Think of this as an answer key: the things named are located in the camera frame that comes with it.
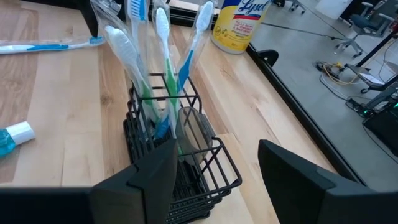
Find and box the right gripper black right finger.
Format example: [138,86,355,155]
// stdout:
[257,139,398,224]

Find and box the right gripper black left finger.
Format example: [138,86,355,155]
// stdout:
[90,138,180,224]

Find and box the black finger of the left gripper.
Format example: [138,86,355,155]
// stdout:
[74,0,101,38]

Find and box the bagged green white toothbrush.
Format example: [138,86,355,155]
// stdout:
[151,0,181,147]
[90,0,164,147]

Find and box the bagged blue white toothbrush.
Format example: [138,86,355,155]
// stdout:
[175,0,216,96]
[0,35,106,55]
[124,0,150,78]

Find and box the blue mouthwash bottle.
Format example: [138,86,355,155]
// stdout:
[0,120,37,158]

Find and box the grey translucent plastic cup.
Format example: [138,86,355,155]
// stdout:
[175,106,216,166]

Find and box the black computer case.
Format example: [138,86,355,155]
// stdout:
[362,105,398,156]

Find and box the floor power strip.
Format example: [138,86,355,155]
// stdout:
[314,60,341,78]

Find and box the Lysol wipes canister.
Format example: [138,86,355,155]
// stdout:
[211,0,273,55]

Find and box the grey office chair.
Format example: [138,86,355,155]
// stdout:
[334,1,396,59]
[273,0,307,13]

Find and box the white bin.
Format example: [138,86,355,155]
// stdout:
[314,0,355,20]

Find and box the black wire caddy rack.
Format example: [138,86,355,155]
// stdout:
[123,73,243,224]

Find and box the black rail bracket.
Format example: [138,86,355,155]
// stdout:
[256,49,280,68]

